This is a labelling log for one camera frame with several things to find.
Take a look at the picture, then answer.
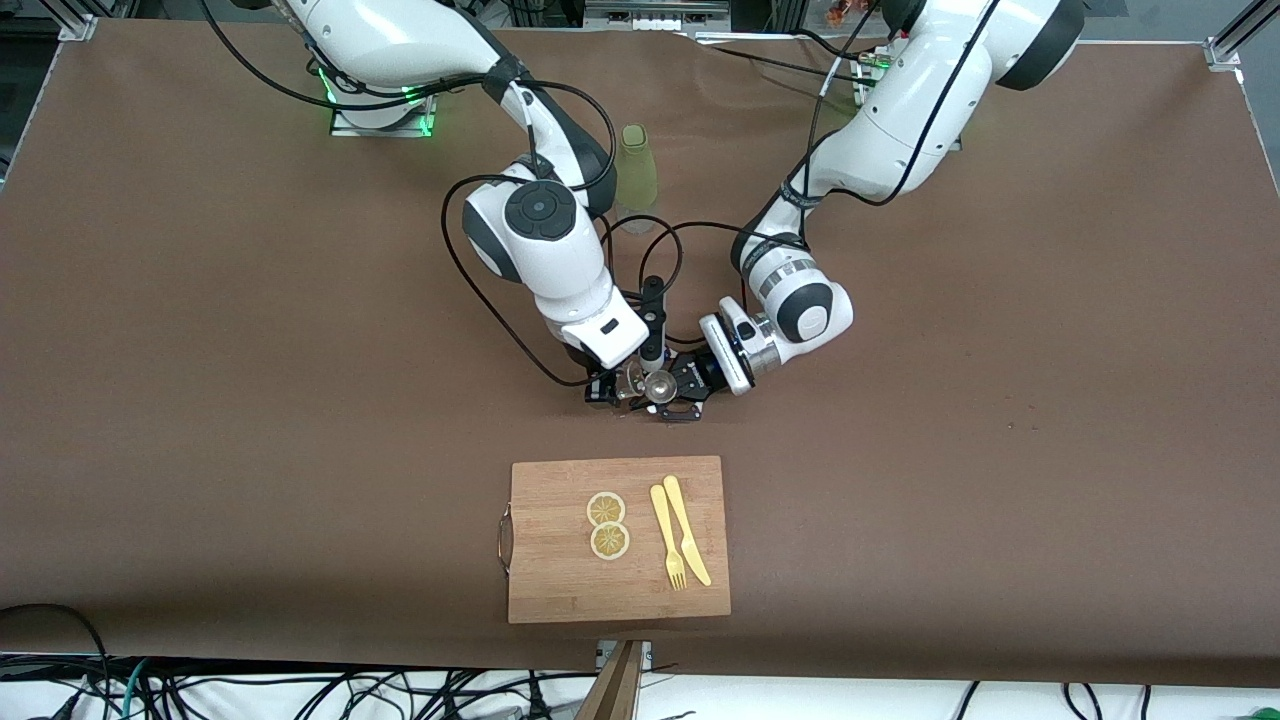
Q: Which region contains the yellow plastic fork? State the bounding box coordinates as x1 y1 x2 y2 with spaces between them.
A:
650 484 688 592

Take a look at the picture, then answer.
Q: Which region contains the yellow plastic knife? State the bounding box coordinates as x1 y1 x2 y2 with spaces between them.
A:
663 475 713 588

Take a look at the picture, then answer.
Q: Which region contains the green bottle with clear base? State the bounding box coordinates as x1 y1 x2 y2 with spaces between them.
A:
612 123 661 235

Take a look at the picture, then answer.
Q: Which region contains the wooden cutting board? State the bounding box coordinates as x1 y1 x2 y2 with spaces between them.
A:
497 455 732 625

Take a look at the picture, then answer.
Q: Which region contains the brown table cover sheet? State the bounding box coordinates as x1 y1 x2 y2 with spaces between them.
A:
0 22 1280 689

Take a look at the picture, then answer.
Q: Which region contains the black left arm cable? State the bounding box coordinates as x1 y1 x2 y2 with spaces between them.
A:
660 0 1001 351

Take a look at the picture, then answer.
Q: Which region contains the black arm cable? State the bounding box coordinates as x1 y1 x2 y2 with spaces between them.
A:
660 0 1001 351
200 0 686 389

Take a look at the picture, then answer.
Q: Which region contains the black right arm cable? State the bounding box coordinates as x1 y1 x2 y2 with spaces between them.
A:
200 0 686 389

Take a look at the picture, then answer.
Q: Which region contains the black table cable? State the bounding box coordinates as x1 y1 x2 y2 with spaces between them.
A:
690 35 881 89

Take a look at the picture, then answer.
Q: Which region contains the wooden post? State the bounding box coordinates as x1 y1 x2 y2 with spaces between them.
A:
575 640 646 720

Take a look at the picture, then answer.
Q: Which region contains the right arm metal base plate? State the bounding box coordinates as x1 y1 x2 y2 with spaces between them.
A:
330 95 436 139

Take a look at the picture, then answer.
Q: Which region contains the teal floor cable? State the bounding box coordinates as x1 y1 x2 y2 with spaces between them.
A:
118 658 151 720

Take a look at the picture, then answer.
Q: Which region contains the aluminium corner post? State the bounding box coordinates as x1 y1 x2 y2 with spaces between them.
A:
1205 0 1280 73
55 0 101 43

